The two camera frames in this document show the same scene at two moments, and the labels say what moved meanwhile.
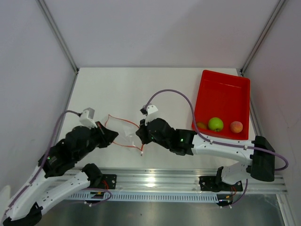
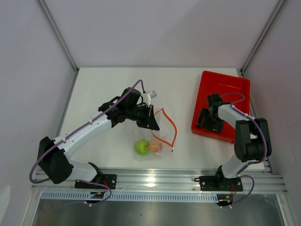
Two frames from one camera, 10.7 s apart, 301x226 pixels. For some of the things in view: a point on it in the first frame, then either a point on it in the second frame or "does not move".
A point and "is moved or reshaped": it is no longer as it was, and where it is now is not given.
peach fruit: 236,126 is moved or reshaped
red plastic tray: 225,97 does not move
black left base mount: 108,181 does not move
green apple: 216,124 is moved or reshaped
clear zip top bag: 126,131 is moved or reshaped
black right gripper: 142,134 -> 217,127
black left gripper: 108,137 -> 148,121
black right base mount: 215,183 does not move
